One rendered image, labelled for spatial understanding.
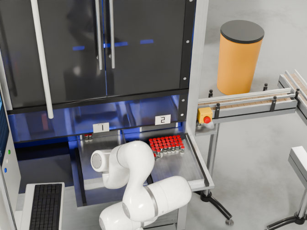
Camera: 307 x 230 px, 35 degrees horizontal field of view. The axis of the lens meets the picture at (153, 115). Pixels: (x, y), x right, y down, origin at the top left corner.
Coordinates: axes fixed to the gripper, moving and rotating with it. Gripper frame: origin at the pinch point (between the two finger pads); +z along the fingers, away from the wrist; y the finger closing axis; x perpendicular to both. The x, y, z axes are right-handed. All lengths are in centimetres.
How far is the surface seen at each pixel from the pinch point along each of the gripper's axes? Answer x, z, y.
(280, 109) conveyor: 9, 116, -19
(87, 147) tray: -58, 17, -27
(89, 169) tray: -53, 9, -13
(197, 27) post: 26, 31, -54
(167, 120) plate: -22, 46, -26
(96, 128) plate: -45, 14, -32
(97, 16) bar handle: 10, -16, -62
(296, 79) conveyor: 16, 139, -37
